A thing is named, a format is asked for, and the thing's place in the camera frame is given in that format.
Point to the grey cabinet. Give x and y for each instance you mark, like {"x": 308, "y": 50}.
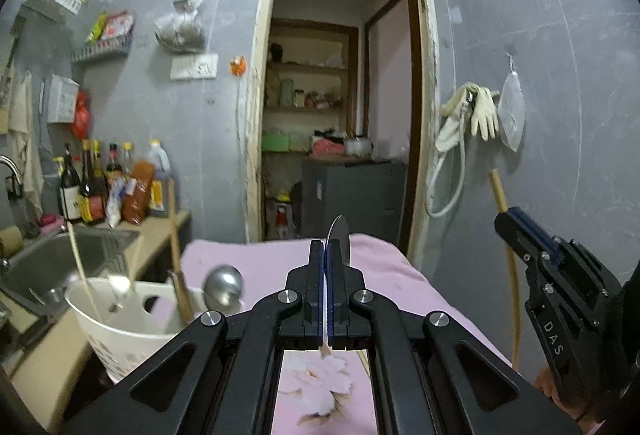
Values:
{"x": 350, "y": 200}

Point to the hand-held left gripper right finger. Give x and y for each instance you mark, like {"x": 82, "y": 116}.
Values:
{"x": 334, "y": 285}

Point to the beige kitchen counter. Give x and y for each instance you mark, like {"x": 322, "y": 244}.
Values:
{"x": 55, "y": 355}

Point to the cream rubber glove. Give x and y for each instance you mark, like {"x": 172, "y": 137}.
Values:
{"x": 478, "y": 115}
{"x": 492, "y": 115}

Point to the red snack packet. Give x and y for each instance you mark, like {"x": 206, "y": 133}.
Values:
{"x": 118, "y": 26}

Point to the worn door frame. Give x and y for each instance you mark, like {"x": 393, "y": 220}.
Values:
{"x": 257, "y": 90}

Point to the white plastic utensil holder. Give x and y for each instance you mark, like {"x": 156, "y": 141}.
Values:
{"x": 125, "y": 340}

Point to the cooking oil jug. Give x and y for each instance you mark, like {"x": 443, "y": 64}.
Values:
{"x": 160, "y": 170}

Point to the grey wall shelf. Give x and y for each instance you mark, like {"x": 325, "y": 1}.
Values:
{"x": 102, "y": 51}

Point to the pink blanket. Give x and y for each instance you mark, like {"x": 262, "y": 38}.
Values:
{"x": 410, "y": 275}

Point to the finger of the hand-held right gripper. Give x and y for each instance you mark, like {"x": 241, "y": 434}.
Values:
{"x": 542, "y": 237}
{"x": 515, "y": 237}

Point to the white box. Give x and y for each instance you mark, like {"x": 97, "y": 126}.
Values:
{"x": 62, "y": 99}

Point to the green snack packet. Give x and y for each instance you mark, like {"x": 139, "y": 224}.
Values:
{"x": 96, "y": 27}

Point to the steel sink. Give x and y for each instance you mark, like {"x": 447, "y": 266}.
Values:
{"x": 65, "y": 255}

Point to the orange wall hook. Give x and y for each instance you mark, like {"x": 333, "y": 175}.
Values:
{"x": 238, "y": 66}

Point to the green box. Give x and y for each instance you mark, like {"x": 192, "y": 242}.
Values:
{"x": 276, "y": 141}

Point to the hanging clear plastic bag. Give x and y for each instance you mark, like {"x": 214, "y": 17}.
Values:
{"x": 180, "y": 27}

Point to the orange seasoning packet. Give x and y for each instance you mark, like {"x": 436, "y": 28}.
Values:
{"x": 137, "y": 195}

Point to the dark glass bottle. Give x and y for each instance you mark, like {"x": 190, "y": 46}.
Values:
{"x": 70, "y": 190}

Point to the dark sauce bottle red cap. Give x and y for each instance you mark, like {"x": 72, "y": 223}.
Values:
{"x": 114, "y": 165}

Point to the metal pot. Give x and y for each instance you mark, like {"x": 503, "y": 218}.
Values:
{"x": 359, "y": 146}

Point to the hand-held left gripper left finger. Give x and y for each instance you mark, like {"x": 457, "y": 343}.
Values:
{"x": 320, "y": 275}

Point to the metal faucet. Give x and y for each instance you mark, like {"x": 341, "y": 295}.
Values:
{"x": 10, "y": 167}

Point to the metal spoon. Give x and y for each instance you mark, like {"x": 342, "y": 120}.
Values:
{"x": 120, "y": 286}
{"x": 341, "y": 235}
{"x": 222, "y": 286}

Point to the green jar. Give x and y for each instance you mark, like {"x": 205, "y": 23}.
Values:
{"x": 287, "y": 94}

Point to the person's right hand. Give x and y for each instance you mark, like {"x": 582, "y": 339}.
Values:
{"x": 547, "y": 382}

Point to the red plastic bag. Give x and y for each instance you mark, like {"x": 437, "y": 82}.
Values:
{"x": 81, "y": 117}

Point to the beige hanging towel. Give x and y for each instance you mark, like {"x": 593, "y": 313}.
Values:
{"x": 25, "y": 135}

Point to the pink cloth bundle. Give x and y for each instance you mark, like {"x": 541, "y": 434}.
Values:
{"x": 327, "y": 147}

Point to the white switch panel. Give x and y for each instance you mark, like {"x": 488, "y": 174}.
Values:
{"x": 194, "y": 67}

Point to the wooden shelf unit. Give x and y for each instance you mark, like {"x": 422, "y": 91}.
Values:
{"x": 310, "y": 65}

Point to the pink sponge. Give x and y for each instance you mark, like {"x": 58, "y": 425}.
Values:
{"x": 51, "y": 220}

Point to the white mesh bag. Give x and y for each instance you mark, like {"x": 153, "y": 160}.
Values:
{"x": 512, "y": 115}

